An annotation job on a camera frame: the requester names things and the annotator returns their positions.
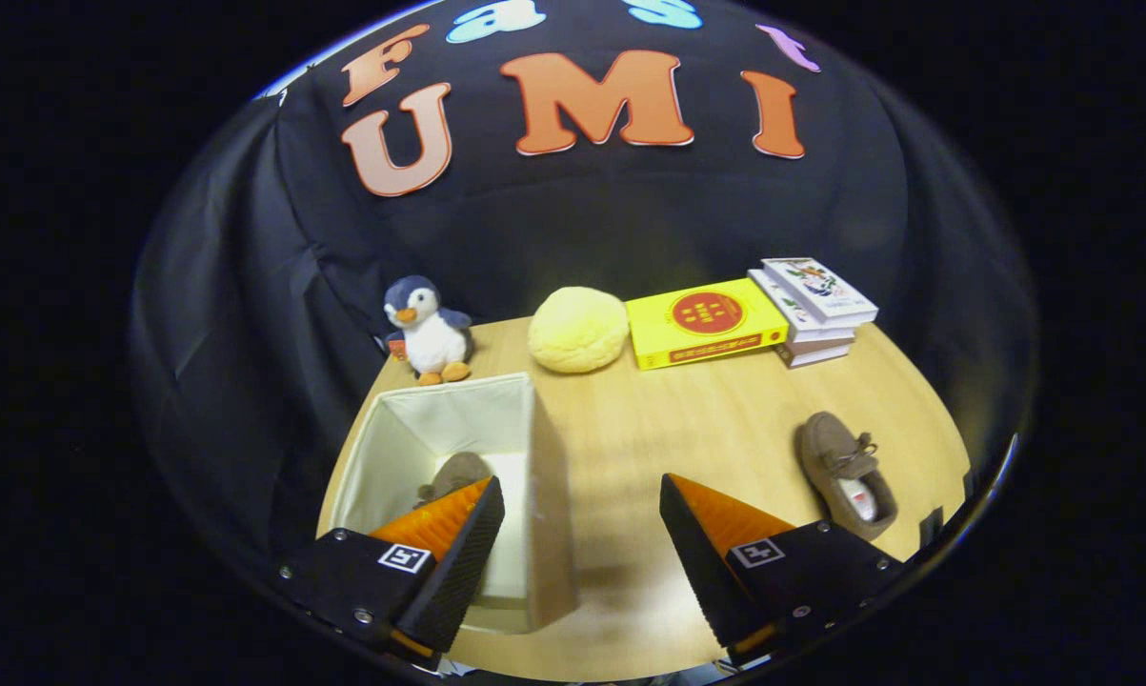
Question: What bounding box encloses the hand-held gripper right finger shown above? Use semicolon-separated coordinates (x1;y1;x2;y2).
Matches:
659;474;912;666

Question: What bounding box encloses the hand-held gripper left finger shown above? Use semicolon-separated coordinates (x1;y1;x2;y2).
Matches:
277;476;505;668

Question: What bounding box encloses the brown moccasin shoe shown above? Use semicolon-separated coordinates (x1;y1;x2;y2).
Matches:
413;452;493;509
794;411;899;542

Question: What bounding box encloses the brown fabric storage box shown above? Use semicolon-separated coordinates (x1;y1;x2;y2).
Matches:
330;372;578;635

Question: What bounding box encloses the penguin plush toy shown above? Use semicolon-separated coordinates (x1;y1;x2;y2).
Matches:
383;275;474;386

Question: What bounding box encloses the pale pink paperback book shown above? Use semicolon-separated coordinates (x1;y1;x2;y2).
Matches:
775;340;852;369

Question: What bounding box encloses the yellow book with red circle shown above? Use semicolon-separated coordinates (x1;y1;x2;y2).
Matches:
626;278;790;371

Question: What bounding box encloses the yellow round plush bun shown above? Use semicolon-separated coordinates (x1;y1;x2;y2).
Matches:
528;287;630;374

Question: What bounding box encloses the white paperback book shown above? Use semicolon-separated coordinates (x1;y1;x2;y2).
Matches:
748;269;859;344

